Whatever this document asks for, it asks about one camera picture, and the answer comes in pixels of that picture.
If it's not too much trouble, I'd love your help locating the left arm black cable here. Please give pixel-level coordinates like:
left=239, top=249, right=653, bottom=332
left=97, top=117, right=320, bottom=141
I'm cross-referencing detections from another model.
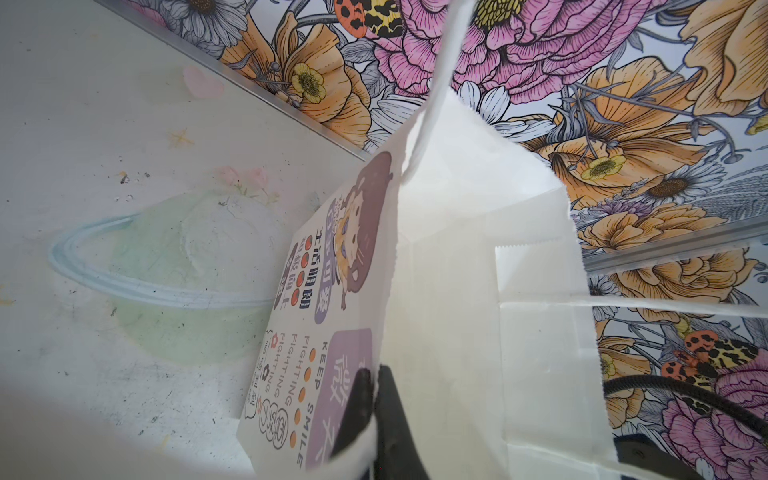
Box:
left=602, top=374, right=768, bottom=442

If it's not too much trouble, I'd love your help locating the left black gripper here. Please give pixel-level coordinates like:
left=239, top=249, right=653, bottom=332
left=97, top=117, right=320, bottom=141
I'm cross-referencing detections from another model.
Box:
left=614, top=433, right=702, bottom=480

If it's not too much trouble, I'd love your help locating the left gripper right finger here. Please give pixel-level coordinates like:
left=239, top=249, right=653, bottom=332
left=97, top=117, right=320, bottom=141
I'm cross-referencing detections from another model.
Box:
left=373, top=365, right=429, bottom=480

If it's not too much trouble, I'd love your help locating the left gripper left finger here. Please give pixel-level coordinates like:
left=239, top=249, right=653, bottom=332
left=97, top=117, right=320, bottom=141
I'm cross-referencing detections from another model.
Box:
left=331, top=368, right=374, bottom=459

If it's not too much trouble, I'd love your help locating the white paper bag with cartoon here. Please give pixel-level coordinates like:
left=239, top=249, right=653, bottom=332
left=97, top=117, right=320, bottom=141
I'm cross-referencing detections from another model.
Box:
left=238, top=1, right=767, bottom=479

